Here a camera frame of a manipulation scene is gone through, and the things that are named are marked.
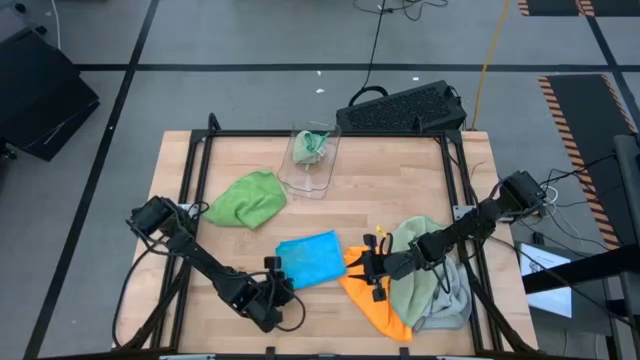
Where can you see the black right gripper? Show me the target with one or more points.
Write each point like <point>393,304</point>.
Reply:
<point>407,260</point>

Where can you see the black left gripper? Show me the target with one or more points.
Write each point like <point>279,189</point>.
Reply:
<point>267,300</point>

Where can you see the blue microfiber towel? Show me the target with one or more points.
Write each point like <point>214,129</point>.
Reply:
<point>312,257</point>

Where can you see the orange microfiber towel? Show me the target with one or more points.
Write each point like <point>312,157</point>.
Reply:
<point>380,315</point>

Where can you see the bright green microfiber towel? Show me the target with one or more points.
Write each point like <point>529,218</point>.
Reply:
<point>250,200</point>

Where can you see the clear plastic bin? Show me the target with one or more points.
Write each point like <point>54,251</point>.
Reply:
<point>312,182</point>

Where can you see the pale green microfiber towel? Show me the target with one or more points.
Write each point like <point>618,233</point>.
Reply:
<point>415,300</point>
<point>306,150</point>

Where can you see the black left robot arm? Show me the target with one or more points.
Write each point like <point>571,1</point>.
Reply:
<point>200,255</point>

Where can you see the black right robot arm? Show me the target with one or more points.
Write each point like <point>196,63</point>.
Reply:
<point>475,225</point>

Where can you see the grey microfiber towel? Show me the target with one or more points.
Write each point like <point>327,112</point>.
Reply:
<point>452,305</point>

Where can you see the black perforated computer case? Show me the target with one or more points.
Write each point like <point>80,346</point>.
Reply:
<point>400,107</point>

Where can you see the white display screen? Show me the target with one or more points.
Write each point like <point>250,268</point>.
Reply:
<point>547,300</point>

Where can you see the black metal beam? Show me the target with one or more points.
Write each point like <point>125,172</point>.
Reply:
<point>575,272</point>

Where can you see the large hazard striped floor mat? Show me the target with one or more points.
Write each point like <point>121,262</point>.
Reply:
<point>585,115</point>

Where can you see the black floor box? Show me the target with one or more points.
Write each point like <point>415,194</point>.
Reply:
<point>40,95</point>

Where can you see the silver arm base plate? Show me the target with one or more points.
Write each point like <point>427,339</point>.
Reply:
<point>462,212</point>

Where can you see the dark grey metal post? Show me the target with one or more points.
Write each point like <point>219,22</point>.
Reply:
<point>627,200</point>

